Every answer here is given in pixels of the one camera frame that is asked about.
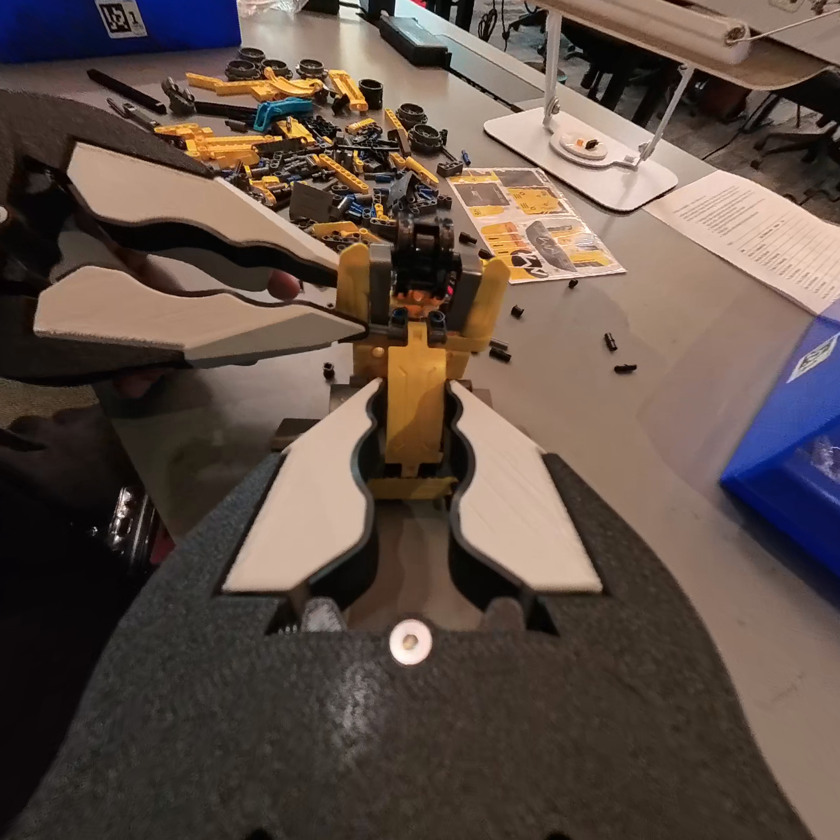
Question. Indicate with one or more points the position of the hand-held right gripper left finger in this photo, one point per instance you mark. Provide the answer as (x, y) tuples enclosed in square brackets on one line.
[(302, 525)]

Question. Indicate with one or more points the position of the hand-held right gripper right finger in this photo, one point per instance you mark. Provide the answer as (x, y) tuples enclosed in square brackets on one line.
[(525, 525)]

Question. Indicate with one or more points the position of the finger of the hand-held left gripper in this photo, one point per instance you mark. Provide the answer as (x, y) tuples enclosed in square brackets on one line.
[(164, 321), (197, 197)]

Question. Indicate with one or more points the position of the yellow brick vehicle model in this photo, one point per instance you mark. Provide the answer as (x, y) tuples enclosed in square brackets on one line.
[(413, 394)]

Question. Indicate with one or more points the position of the person's left hand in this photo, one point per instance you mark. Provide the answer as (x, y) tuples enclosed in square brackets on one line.
[(285, 287)]

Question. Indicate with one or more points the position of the pile of brick parts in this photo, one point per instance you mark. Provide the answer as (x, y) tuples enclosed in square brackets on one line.
[(216, 148)]

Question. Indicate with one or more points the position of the blue plastic bin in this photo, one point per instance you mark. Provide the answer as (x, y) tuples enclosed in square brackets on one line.
[(184, 33), (774, 472)]

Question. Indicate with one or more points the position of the clear plastic bag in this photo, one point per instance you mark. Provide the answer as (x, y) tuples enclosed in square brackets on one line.
[(272, 6)]

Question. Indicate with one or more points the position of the black power adapter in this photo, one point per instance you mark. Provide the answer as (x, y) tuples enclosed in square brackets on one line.
[(413, 36)]

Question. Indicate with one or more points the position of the yellow black sticker sheet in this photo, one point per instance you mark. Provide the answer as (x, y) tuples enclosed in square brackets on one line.
[(538, 223)]

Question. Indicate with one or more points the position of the white book stand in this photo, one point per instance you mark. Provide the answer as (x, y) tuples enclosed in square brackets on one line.
[(630, 177)]

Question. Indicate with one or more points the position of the printed paper sheet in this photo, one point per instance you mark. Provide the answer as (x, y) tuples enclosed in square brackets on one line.
[(754, 236)]

